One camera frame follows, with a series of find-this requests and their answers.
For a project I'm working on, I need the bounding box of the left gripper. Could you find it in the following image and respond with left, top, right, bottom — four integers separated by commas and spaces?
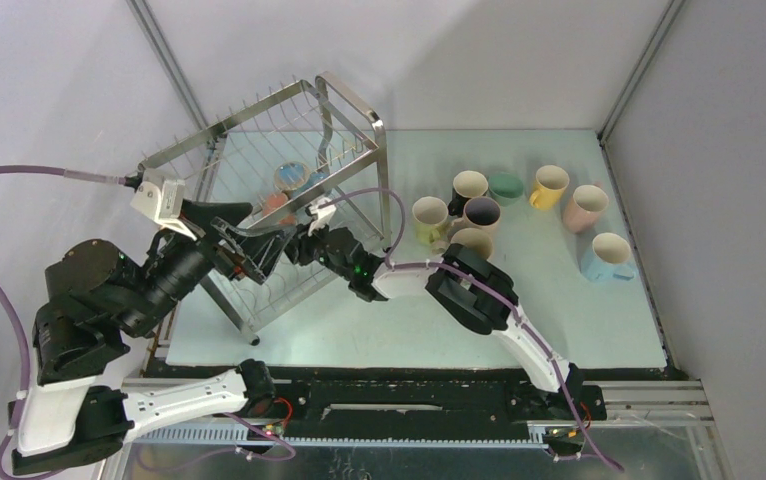
125, 197, 300, 335

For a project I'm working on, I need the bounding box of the orange-red cup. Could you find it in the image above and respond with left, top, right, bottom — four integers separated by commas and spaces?
261, 191, 297, 227

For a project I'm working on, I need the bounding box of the yellow-green mug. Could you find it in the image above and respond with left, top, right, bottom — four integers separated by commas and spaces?
412, 196, 450, 249

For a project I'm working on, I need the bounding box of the cream decorated mug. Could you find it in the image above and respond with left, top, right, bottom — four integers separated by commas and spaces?
431, 227, 494, 260

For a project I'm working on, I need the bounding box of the black mug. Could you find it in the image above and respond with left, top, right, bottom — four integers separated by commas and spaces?
447, 170, 488, 217

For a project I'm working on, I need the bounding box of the large pink mug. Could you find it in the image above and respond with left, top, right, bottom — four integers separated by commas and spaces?
462, 196, 502, 234

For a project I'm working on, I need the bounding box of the mint green mug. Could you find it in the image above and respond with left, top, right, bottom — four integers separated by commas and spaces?
487, 172, 524, 207

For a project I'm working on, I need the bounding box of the yellow mug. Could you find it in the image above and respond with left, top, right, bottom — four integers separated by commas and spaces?
529, 165, 570, 211

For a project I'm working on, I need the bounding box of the pink faceted mug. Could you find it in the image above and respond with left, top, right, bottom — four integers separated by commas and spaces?
562, 184, 610, 234

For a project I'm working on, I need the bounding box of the light blue mug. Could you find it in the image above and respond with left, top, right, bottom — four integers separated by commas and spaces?
580, 232, 638, 282

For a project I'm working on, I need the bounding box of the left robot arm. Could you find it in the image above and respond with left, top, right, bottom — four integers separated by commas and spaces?
10, 201, 294, 479

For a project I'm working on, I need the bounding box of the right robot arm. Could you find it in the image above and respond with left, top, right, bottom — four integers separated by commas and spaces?
285, 227, 583, 418

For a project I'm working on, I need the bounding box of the steel two-tier dish rack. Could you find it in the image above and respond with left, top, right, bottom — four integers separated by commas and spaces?
137, 72, 395, 350

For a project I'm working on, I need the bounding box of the blue-rimmed cup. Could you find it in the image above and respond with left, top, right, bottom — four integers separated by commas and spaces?
273, 161, 327, 198

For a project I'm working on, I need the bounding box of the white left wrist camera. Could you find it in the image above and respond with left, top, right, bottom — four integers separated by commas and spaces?
130, 168, 197, 240

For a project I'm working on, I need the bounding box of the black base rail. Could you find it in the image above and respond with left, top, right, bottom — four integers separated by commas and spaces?
212, 359, 606, 446

